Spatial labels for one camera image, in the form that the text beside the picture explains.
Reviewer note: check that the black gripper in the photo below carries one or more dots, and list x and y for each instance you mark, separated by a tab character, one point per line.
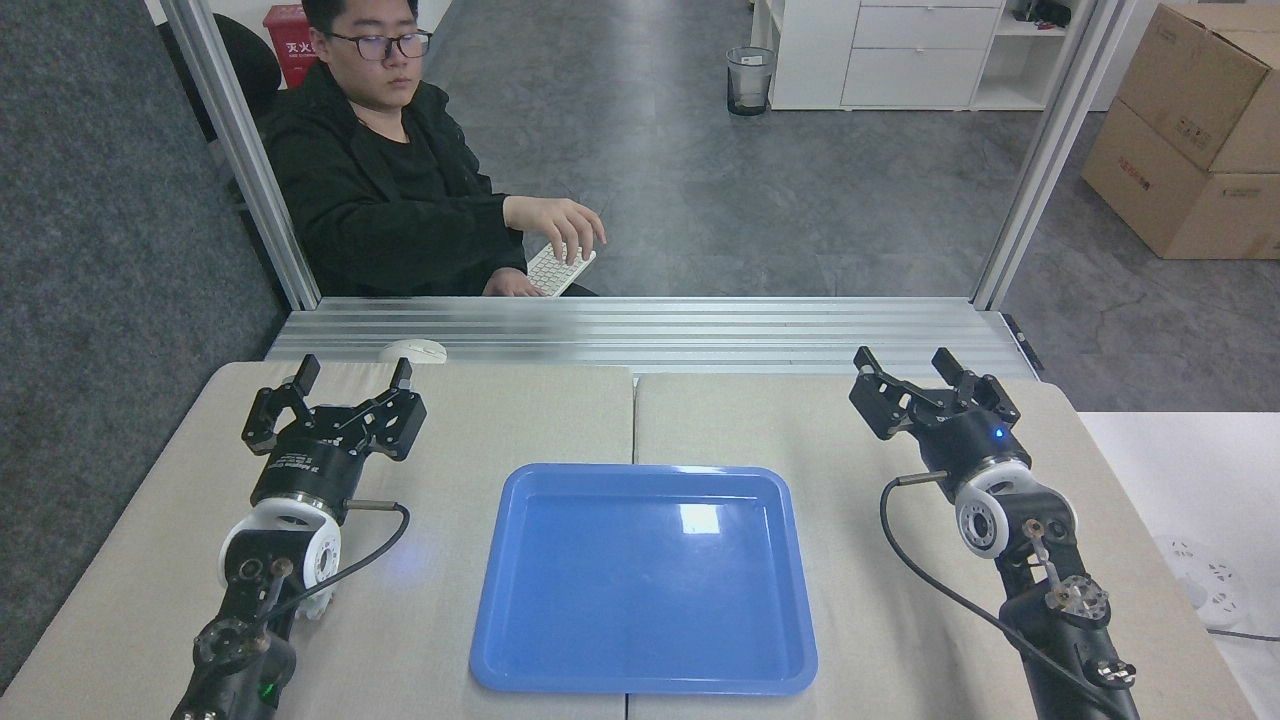
965	445
310	465

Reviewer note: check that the white keyboard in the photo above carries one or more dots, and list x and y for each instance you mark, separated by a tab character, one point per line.
550	272

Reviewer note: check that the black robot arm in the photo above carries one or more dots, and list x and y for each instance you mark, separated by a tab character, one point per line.
1050	640
250	600

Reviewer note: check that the blue plastic tray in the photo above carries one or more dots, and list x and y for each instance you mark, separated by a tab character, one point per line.
645	590

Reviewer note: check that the person's left hand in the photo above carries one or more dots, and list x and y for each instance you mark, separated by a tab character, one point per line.
513	285

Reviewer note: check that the person's right hand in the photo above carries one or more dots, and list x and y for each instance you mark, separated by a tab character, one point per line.
560	222

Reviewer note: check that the white computer mouse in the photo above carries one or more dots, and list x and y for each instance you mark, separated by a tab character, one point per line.
412	351

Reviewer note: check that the beige table mat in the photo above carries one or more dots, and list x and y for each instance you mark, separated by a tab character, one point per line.
860	600
450	430

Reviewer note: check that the person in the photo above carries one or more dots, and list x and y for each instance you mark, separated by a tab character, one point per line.
380	200

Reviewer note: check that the white side table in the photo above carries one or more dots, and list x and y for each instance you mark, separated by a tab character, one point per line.
1180	480

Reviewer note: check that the large cardboard box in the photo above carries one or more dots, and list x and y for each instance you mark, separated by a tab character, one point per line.
1160	195

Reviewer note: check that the white power strip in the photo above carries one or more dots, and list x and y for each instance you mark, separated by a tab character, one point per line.
1205	580

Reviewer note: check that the white drawer cabinet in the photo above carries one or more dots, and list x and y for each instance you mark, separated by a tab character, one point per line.
910	60

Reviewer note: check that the grey waste bin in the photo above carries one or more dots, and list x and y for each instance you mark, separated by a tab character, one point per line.
750	85

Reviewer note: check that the black office chair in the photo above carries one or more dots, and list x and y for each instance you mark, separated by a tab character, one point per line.
245	60

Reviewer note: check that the black eyeglasses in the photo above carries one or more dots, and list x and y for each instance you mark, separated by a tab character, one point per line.
385	44

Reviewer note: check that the red fire extinguisher box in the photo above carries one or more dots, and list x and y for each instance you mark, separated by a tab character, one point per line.
285	40

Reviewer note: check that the small black object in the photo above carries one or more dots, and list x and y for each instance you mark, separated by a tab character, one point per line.
1045	12

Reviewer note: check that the small cardboard box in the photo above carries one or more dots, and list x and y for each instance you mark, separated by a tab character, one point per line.
1200	80

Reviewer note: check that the black end bracket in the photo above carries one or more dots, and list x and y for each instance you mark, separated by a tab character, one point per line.
1025	343

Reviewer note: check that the silver aluminium post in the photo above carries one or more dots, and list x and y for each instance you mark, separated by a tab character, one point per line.
1050	150
240	150

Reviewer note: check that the silver aluminium rail platform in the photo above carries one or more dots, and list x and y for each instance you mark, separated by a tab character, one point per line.
650	335

